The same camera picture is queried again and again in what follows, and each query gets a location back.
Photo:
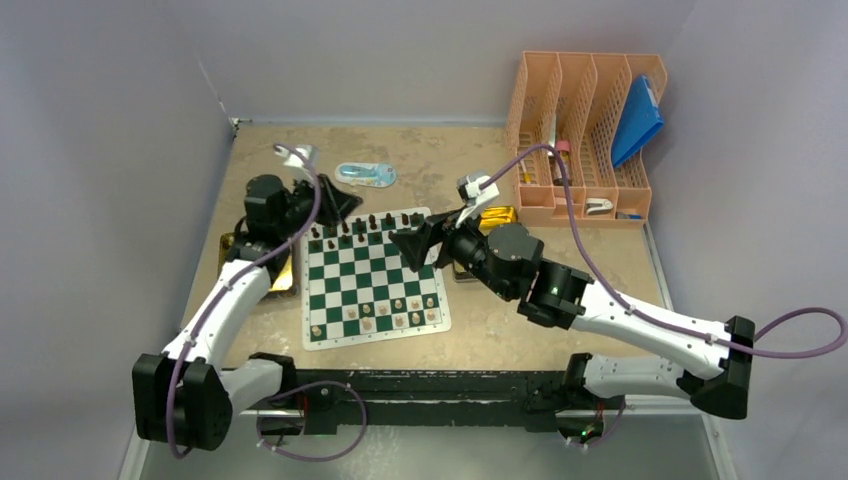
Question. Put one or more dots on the yellow pen in organizer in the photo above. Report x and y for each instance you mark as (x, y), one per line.
(526, 177)

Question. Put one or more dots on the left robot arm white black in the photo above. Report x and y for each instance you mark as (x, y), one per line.
(218, 311)

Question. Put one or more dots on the empty gold tin lid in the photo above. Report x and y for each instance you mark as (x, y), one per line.
(491, 218)

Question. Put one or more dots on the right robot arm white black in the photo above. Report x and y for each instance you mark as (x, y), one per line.
(688, 358)

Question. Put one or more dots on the green white chess board mat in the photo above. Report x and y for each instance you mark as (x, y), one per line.
(371, 274)

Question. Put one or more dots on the gold tin with white pieces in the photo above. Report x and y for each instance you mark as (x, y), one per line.
(281, 281)

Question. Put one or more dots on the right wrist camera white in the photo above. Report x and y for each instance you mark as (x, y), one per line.
(477, 190)

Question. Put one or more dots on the blue packaged stapler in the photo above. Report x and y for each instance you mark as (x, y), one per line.
(372, 175)

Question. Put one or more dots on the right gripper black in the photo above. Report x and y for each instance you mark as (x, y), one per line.
(415, 246)

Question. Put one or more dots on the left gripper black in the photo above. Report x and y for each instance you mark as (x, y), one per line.
(334, 205)

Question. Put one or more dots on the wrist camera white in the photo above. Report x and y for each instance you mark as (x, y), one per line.
(297, 161)
(477, 190)

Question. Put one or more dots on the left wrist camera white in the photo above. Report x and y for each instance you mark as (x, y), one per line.
(297, 161)

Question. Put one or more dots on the small bottle pink cap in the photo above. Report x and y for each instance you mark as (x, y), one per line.
(561, 176)

